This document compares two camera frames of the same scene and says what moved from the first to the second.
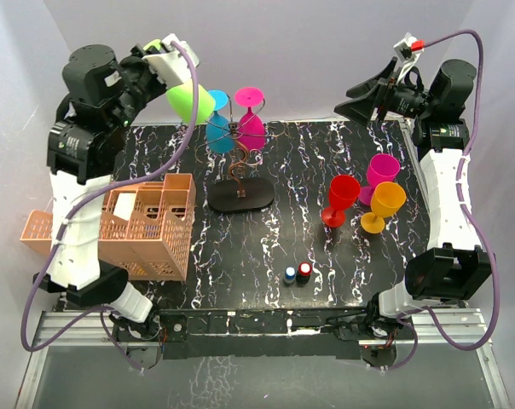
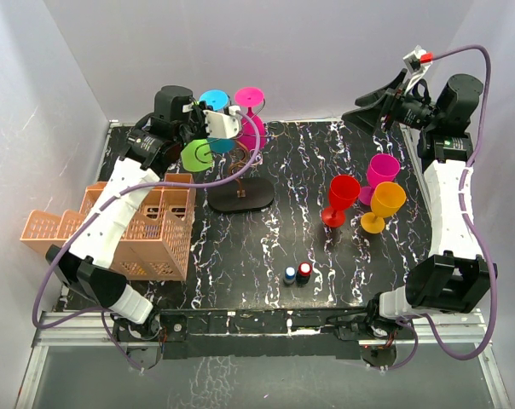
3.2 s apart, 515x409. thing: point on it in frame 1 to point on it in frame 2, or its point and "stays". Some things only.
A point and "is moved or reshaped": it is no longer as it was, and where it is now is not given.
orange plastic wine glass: (386, 199) stays
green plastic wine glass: (182, 97) is moved or reshaped
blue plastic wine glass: (220, 135) stays
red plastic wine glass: (344, 190) stays
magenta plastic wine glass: (251, 130) stays
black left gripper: (135, 60) to (198, 112)
